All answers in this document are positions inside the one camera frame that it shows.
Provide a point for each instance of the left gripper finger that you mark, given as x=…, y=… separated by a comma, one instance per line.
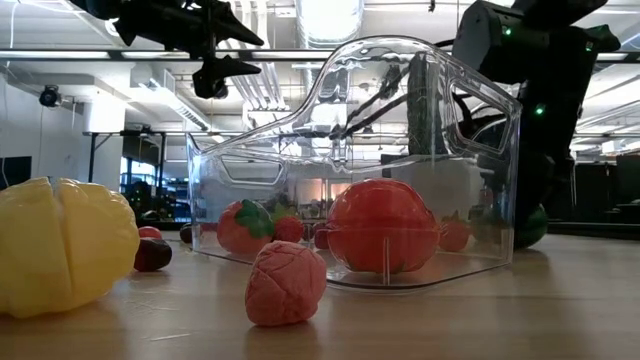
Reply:
x=237, y=30
x=215, y=77

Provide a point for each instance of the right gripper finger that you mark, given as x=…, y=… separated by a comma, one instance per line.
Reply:
x=562, y=185
x=532, y=190

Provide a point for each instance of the red toy strawberry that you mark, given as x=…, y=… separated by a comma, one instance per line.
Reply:
x=289, y=230
x=240, y=232
x=454, y=236

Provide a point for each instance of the clear plastic container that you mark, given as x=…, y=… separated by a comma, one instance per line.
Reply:
x=310, y=150

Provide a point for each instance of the large red toy tomato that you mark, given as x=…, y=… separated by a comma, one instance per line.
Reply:
x=380, y=225

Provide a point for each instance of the dark red toy cherry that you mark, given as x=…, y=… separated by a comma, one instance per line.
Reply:
x=186, y=233
x=152, y=255

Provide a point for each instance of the pink toy raspberry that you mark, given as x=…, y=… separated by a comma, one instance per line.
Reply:
x=285, y=282

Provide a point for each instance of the yellow toy bell pepper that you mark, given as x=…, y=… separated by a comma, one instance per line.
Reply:
x=65, y=245

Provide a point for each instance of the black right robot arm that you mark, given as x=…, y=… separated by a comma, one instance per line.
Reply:
x=500, y=55

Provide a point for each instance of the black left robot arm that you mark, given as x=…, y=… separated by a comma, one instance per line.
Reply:
x=95, y=6

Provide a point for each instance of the black ceiling spotlight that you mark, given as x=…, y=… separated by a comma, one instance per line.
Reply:
x=50, y=96

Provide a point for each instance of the black metal stand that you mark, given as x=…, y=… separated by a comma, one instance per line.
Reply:
x=92, y=150

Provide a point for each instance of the silver ceiling air duct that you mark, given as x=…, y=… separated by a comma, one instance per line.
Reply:
x=330, y=20

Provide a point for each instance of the black wall monitor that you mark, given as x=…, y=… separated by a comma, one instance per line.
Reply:
x=15, y=172

